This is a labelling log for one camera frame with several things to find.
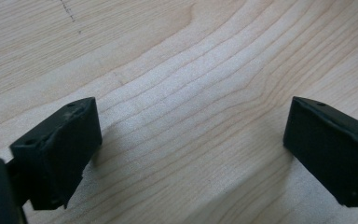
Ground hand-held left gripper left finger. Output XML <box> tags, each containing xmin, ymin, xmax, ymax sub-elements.
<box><xmin>8</xmin><ymin>96</ymin><xmax>103</xmax><ymax>211</ymax></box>

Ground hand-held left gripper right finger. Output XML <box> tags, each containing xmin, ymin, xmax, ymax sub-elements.
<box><xmin>282</xmin><ymin>96</ymin><xmax>358</xmax><ymax>208</ymax></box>

